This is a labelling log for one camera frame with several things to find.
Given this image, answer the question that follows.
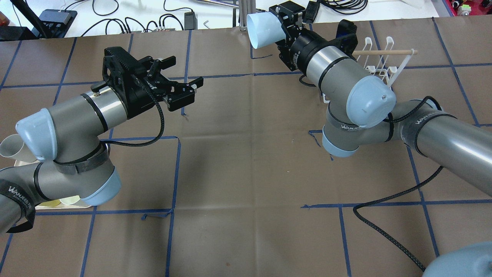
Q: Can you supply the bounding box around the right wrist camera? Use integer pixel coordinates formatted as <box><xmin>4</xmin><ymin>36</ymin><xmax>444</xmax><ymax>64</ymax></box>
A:
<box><xmin>336</xmin><ymin>19</ymin><xmax>358</xmax><ymax>55</ymax></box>

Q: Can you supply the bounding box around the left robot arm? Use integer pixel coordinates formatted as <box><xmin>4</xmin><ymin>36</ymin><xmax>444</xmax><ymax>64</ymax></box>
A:
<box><xmin>0</xmin><ymin>46</ymin><xmax>204</xmax><ymax>234</ymax></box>

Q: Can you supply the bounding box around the black power adapter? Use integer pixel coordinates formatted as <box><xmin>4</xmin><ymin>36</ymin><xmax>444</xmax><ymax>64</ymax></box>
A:
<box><xmin>303</xmin><ymin>1</ymin><xmax>320</xmax><ymax>23</ymax></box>

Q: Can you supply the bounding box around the white wire cup rack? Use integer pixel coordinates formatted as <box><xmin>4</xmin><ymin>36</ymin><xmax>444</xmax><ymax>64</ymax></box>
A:
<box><xmin>306</xmin><ymin>37</ymin><xmax>417</xmax><ymax>125</ymax></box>

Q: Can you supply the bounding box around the cream plastic tray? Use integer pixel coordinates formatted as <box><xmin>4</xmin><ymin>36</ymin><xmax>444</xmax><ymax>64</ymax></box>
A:
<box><xmin>35</xmin><ymin>196</ymin><xmax>92</xmax><ymax>210</ymax></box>

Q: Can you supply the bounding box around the yellow cup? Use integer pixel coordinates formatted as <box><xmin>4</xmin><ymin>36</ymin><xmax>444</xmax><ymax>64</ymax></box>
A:
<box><xmin>38</xmin><ymin>199</ymin><xmax>61</xmax><ymax>208</ymax></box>

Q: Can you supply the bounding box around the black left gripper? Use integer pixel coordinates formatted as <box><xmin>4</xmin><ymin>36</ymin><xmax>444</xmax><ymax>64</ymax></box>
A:
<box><xmin>103</xmin><ymin>47</ymin><xmax>204</xmax><ymax>120</ymax></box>

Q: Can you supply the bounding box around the cream white cup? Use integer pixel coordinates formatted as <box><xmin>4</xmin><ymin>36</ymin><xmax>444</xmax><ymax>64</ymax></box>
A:
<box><xmin>60</xmin><ymin>196</ymin><xmax>81</xmax><ymax>206</ymax></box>

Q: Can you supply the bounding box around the grey cup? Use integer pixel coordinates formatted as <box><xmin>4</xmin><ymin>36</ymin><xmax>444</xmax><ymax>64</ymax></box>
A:
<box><xmin>0</xmin><ymin>134</ymin><xmax>37</xmax><ymax>163</ymax></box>

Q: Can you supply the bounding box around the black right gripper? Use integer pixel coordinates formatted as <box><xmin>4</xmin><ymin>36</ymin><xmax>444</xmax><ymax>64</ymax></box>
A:
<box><xmin>268</xmin><ymin>2</ymin><xmax>329</xmax><ymax>72</ymax></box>

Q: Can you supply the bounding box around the light blue cup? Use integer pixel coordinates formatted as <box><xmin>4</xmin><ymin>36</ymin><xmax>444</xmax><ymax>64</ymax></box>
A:
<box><xmin>246</xmin><ymin>11</ymin><xmax>286</xmax><ymax>49</ymax></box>

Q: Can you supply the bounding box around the coiled black cable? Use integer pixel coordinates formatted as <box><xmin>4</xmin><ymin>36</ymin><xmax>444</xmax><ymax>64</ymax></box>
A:
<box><xmin>321</xmin><ymin>0</ymin><xmax>369</xmax><ymax>15</ymax></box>

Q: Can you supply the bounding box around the aluminium frame post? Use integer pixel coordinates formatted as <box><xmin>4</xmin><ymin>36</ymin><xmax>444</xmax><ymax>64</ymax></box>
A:
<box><xmin>238</xmin><ymin>0</ymin><xmax>257</xmax><ymax>31</ymax></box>

